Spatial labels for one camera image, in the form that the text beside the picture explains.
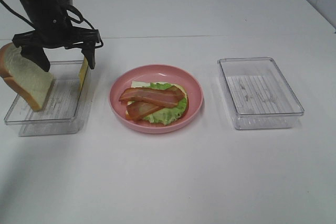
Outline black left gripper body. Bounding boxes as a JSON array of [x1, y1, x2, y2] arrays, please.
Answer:
[[13, 0, 103, 49]]

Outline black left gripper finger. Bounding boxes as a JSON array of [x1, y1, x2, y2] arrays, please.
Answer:
[[81, 42, 96, 69], [21, 46, 50, 72]]

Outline yellow cheese slice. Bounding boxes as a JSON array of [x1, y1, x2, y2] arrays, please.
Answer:
[[78, 57, 89, 92]]

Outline white bread slice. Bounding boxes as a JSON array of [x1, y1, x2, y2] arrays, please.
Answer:
[[1, 43, 54, 111], [125, 80, 190, 121]]

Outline bacon strip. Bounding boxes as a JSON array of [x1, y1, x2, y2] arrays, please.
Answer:
[[126, 101, 163, 121], [119, 86, 185, 108]]

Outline green lettuce leaf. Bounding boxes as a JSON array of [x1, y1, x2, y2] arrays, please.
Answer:
[[141, 82, 188, 125]]

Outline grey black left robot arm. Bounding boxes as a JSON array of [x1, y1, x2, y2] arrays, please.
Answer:
[[12, 0, 103, 72]]

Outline left clear plastic tray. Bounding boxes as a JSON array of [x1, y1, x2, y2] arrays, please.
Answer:
[[4, 60, 91, 136]]

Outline clear plastic tray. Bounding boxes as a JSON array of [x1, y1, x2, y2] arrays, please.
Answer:
[[217, 57, 304, 130], [4, 60, 91, 136]]

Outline pink round plate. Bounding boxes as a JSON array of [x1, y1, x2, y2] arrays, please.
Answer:
[[109, 64, 204, 134]]

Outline right clear plastic tray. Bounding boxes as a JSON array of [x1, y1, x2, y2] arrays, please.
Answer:
[[217, 57, 304, 130]]

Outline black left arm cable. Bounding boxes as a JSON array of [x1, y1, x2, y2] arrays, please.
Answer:
[[0, 0, 103, 49]]

